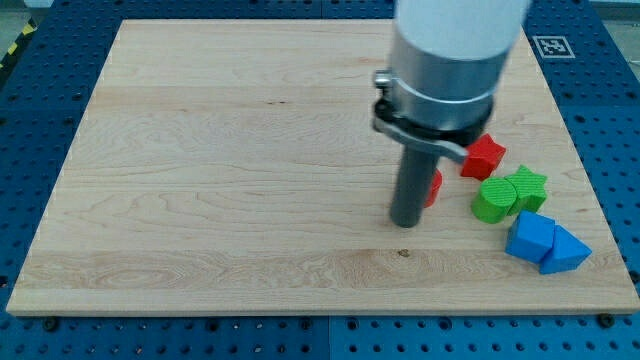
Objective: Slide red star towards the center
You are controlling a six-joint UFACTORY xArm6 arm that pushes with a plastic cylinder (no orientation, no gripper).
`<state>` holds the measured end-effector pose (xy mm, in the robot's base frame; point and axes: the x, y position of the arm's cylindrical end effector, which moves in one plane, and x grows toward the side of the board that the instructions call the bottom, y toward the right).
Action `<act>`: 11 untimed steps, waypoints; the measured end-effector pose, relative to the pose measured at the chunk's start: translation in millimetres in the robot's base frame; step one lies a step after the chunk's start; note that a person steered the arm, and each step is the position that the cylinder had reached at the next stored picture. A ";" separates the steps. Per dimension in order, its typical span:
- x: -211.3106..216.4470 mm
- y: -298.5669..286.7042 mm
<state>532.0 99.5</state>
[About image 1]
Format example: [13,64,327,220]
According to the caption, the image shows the blue triangular prism block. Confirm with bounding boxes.
[539,225,592,275]

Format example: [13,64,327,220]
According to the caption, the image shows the red star block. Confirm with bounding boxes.
[460,133,507,181]

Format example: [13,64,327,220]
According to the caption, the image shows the green star block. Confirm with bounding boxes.
[505,165,547,216]

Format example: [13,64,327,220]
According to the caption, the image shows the green cylinder block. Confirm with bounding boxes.
[471,177,517,224]

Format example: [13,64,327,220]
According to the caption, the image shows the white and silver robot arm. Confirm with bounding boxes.
[374,0,530,164]

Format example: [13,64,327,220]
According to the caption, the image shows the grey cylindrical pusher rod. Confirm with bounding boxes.
[390,146,438,228]

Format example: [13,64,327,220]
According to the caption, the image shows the black and white fiducial marker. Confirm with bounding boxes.
[533,35,575,59]

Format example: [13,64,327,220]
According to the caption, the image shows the red cylinder block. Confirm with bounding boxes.
[424,169,443,208]

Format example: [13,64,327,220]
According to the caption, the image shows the light wooden board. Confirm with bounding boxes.
[7,20,639,317]

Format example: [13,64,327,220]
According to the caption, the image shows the yellow black hazard tape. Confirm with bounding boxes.
[1,19,38,72]

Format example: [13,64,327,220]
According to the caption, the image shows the blue cube block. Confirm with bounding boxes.
[505,210,556,263]

